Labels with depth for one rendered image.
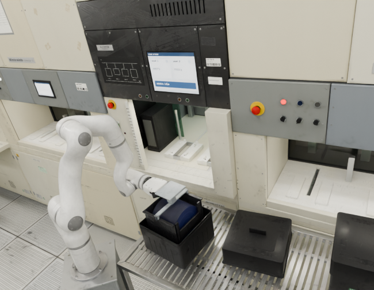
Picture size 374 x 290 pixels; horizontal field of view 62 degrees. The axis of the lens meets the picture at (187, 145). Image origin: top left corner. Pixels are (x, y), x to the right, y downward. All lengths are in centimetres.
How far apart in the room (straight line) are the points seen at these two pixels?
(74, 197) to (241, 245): 80
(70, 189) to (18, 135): 190
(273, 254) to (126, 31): 131
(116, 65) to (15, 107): 159
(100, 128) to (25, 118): 193
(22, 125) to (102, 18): 175
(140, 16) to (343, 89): 99
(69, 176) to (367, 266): 123
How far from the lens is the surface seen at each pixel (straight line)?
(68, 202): 149
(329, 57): 136
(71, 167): 145
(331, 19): 133
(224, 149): 163
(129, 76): 184
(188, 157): 216
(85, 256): 170
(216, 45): 148
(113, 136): 149
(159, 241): 163
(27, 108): 334
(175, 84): 166
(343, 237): 145
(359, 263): 138
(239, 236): 162
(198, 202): 159
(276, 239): 161
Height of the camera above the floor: 204
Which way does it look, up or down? 30 degrees down
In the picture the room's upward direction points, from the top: 9 degrees counter-clockwise
